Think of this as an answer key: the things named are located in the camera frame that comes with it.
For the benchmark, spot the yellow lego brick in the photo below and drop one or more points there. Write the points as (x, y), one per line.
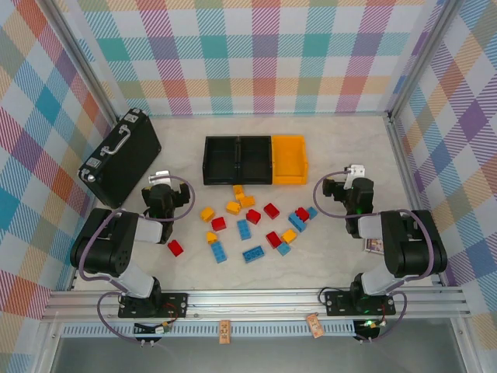
(211, 237)
(233, 208)
(207, 214)
(247, 201)
(238, 191)
(289, 236)

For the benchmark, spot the small blue lego brick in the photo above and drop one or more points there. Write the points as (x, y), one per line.
(312, 213)
(283, 249)

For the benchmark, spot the red lego brick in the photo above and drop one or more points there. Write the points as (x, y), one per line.
(271, 211)
(175, 248)
(302, 214)
(253, 216)
(273, 239)
(219, 224)

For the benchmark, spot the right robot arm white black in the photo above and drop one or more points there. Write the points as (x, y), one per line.
(415, 248)

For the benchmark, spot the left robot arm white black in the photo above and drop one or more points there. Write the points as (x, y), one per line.
(101, 248)

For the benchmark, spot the small card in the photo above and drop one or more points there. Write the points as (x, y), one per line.
(373, 245)

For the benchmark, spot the yellow plastic bin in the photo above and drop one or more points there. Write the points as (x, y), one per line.
(289, 155)

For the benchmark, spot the flat blue lego plate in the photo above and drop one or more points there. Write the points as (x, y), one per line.
(254, 254)

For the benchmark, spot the yellow power connector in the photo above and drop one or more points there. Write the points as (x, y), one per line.
(372, 325)
(164, 329)

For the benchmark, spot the orange paper tag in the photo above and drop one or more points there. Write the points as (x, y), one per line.
(224, 331)
(314, 326)

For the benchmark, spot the left wrist camera box silver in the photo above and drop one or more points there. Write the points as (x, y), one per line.
(160, 176)

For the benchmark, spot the wrist camera box silver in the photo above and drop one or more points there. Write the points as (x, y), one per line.
(356, 171)
(160, 176)

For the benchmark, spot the right wrist camera box silver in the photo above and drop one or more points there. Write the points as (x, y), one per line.
(356, 171)

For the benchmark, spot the aluminium side rail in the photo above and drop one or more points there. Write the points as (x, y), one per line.
(404, 175)

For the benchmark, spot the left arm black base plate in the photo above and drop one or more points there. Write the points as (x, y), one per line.
(176, 305)

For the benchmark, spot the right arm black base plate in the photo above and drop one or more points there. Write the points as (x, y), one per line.
(338, 303)

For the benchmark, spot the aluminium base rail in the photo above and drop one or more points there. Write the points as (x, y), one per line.
(252, 303)

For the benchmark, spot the aluminium frame post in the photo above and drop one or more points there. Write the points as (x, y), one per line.
(81, 58)
(425, 58)

